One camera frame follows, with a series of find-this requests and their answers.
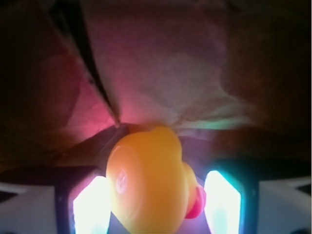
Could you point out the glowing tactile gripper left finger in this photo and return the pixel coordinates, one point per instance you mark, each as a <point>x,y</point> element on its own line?
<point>54,200</point>

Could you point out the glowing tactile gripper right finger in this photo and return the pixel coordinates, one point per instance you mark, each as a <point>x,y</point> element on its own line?
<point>260,196</point>

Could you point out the yellow rubber duck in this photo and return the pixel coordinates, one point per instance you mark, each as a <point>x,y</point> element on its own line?
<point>152,189</point>

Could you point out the brown paper bag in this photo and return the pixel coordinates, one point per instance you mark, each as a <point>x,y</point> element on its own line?
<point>230,77</point>

